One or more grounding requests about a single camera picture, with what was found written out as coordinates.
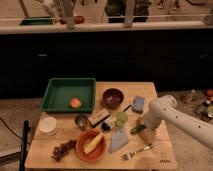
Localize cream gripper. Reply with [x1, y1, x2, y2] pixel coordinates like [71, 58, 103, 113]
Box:
[137, 117, 156, 145]

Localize green chili pepper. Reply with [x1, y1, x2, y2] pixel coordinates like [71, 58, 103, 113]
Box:
[130, 125, 146, 135]

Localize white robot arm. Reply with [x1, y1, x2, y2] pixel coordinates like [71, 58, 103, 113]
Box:
[143, 95, 213, 150]

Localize green paper cup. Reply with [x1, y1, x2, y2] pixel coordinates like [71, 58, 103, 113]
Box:
[115, 112, 128, 128]

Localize small metal cup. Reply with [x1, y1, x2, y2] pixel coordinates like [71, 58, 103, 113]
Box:
[75, 115, 88, 130]

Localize silver fork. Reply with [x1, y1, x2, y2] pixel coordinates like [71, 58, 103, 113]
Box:
[121, 144, 153, 161]

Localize grey blue cloth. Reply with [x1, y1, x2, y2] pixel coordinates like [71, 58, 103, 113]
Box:
[109, 128, 129, 153]

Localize blue sponge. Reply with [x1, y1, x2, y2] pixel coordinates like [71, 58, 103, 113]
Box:
[132, 96, 145, 114]

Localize black white brush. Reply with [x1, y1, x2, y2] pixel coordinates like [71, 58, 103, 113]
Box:
[101, 105, 131, 131]

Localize wooden block eraser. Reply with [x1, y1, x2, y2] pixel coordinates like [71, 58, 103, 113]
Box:
[88, 109, 109, 127]

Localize dark red bowl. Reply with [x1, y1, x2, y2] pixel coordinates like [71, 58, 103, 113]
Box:
[102, 88, 124, 109]

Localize orange plate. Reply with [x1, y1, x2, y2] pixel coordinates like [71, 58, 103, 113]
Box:
[76, 129, 106, 162]

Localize yellow corn cob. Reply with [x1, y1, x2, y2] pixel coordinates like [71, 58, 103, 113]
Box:
[83, 133, 104, 154]

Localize red yellow apple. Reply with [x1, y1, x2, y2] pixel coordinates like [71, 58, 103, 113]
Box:
[69, 97, 82, 109]

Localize bunch of dark grapes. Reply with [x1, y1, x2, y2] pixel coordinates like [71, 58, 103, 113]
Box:
[52, 140, 76, 162]

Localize green plastic tray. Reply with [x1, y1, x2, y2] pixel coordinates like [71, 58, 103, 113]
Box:
[40, 78, 96, 113]

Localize black stand pole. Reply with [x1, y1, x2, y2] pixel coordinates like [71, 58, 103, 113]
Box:
[19, 120, 30, 171]

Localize distant green tray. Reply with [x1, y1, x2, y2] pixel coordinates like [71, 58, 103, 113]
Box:
[19, 17, 53, 26]

